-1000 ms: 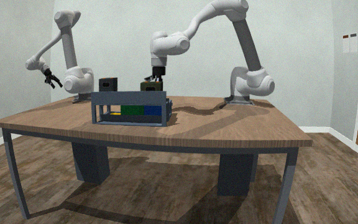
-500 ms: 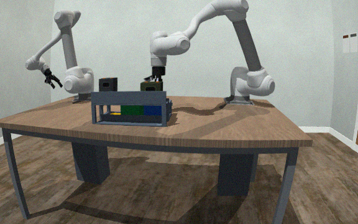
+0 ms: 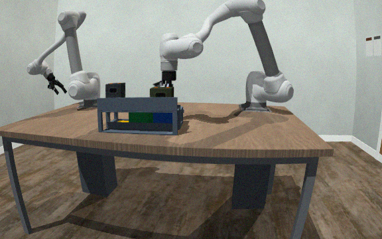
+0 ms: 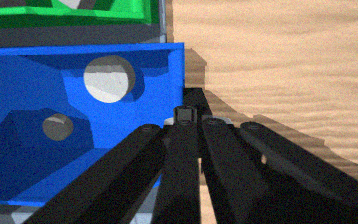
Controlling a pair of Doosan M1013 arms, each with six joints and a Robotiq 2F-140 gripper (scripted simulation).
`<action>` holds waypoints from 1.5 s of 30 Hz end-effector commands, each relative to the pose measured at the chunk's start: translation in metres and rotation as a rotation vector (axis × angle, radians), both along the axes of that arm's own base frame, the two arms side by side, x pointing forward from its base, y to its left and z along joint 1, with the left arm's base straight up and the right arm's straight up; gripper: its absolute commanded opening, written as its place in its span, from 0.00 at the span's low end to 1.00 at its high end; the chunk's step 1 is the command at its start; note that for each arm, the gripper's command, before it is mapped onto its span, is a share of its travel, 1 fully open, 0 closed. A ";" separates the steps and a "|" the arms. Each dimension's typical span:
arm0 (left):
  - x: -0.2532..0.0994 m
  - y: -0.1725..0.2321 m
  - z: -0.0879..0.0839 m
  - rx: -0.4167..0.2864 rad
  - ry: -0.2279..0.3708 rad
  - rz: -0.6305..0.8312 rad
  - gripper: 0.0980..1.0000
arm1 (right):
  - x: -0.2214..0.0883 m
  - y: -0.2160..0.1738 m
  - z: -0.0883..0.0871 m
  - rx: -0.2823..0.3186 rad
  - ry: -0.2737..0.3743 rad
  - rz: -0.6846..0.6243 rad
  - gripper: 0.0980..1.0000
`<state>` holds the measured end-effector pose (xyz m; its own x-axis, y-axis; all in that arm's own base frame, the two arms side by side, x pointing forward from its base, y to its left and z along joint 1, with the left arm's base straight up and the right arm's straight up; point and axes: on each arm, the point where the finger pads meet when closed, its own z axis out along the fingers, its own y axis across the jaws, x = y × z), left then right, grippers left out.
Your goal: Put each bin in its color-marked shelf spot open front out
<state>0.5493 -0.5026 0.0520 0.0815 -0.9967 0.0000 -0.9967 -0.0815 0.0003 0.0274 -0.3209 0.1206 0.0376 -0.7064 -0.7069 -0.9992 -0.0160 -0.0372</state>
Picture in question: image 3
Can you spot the green bin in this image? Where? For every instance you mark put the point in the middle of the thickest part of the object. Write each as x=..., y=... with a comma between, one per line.
x=140, y=117

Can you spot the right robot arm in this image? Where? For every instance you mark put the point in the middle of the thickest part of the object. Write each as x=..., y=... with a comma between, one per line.
x=82, y=85

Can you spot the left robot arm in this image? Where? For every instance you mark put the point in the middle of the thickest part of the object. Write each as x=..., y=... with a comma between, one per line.
x=260, y=87

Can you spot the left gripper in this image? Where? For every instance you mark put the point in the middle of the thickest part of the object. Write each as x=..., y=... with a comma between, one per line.
x=168, y=77

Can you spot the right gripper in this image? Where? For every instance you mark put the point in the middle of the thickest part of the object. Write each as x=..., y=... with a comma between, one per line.
x=53, y=82

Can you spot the blue bin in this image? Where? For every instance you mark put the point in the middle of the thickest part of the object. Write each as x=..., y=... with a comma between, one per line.
x=162, y=117

